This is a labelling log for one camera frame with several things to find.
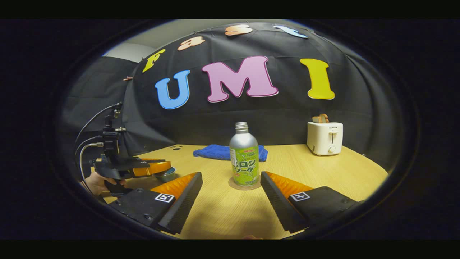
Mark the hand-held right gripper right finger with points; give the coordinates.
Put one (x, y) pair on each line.
(278, 205)

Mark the black backdrop cloth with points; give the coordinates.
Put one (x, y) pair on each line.
(251, 115)

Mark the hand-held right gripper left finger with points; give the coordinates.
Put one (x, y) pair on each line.
(183, 205)

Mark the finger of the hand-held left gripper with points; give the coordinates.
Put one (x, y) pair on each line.
(152, 160)
(154, 168)

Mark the round cork coaster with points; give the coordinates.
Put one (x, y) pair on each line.
(233, 186)

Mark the teal teacup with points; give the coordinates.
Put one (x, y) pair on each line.
(164, 177)

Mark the white toaster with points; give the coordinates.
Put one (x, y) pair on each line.
(323, 138)

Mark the toast slices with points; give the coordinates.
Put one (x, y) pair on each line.
(320, 118)

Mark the blue towel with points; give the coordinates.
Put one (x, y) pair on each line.
(212, 152)

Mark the silver green-label water bottle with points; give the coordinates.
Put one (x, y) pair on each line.
(244, 158)

